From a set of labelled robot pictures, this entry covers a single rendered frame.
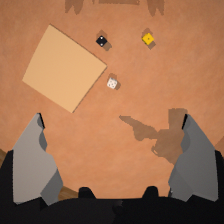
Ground yellow die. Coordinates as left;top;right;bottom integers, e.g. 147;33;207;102
141;33;154;45

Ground white die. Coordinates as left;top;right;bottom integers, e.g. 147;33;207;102
107;77;117;89

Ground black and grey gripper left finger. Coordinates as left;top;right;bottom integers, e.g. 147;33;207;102
0;113;63;224

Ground light orange mat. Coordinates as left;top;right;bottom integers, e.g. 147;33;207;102
22;24;107;113

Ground black die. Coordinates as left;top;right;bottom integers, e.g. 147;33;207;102
96;35;107;47

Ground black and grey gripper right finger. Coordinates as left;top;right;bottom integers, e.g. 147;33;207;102
168;114;224;224

